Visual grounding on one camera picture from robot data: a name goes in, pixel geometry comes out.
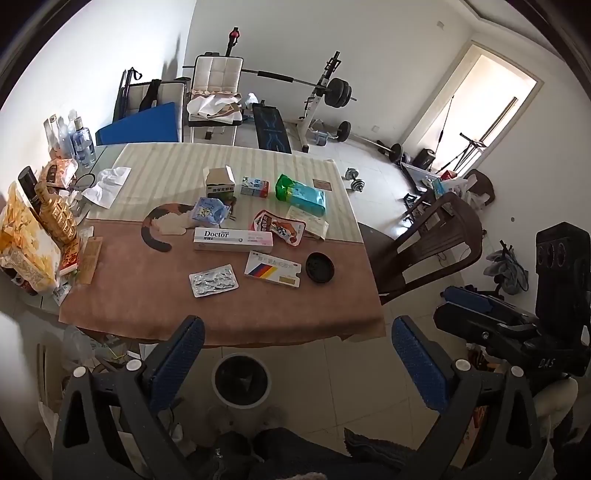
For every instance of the dark brown wooden chair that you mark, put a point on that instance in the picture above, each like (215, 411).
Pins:
(415, 254)

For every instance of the cream cloth bag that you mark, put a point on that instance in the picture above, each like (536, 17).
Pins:
(214, 106)

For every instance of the brown flat pack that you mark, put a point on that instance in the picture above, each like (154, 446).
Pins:
(90, 261)

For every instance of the small white and green carton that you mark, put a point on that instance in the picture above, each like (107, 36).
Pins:
(219, 183)

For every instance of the white round trash bin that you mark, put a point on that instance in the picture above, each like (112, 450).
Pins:
(241, 405)

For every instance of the black bottle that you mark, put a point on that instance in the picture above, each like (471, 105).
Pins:
(30, 187)

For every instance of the orange snack packet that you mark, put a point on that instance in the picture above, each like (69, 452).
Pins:
(60, 173)

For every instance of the black weight bench pad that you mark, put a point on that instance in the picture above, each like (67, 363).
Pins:
(272, 129)

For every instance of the red snack packet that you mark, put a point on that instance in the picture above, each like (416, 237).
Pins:
(279, 227)

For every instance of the white padded chair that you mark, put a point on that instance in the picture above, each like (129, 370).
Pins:
(217, 76)

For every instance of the person's dark fuzzy pants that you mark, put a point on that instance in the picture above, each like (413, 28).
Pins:
(295, 454)

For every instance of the blue mat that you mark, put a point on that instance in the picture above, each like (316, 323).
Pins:
(143, 124)

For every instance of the white barbell rack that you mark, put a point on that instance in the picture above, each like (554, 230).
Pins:
(314, 106)

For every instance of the small brown card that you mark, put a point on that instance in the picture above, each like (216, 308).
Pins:
(322, 184)

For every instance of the gold textured bottle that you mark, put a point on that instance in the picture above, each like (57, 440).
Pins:
(55, 214)

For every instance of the black round lid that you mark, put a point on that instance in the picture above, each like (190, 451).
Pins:
(320, 267)

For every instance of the small blue and white box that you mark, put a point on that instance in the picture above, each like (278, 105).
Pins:
(254, 187)

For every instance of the person's right forearm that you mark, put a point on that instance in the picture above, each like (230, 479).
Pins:
(556, 406)

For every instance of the blue patterned packet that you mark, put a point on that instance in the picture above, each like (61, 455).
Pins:
(210, 213)

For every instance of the white paper sachet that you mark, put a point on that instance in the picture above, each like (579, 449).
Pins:
(310, 224)

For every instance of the grey gloves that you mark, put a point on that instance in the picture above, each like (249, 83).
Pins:
(505, 272)

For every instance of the yellow snack bag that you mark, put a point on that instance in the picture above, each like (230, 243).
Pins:
(27, 249)

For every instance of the white and pink toothpaste box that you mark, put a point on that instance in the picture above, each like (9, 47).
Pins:
(233, 239)

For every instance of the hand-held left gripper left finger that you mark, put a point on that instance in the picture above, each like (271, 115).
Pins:
(182, 355)

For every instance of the barbell with small black plates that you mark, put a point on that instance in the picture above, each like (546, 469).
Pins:
(369, 141)

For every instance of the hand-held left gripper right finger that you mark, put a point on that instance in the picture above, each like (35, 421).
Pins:
(415, 360)

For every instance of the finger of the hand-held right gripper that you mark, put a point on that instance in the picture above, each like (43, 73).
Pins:
(468, 300)
(461, 325)

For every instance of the large silver blister pack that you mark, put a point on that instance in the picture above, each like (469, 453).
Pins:
(213, 280)

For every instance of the small metal dumbbell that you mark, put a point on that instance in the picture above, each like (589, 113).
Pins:
(354, 180)

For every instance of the white box with coloured stripes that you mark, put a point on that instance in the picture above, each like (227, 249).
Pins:
(272, 268)

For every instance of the white crumpled tissue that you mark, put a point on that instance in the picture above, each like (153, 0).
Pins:
(107, 184)

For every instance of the green and blue packet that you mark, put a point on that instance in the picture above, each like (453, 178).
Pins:
(302, 196)

